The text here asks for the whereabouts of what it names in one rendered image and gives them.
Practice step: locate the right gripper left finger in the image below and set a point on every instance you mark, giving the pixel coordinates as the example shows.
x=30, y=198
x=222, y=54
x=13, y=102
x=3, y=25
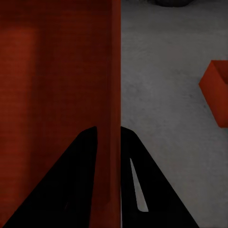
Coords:
x=62, y=199

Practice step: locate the storage box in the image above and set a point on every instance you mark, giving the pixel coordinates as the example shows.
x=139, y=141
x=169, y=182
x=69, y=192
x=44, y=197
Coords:
x=60, y=74
x=214, y=86

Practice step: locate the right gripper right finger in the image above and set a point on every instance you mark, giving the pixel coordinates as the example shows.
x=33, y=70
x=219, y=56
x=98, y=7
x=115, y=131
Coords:
x=166, y=210

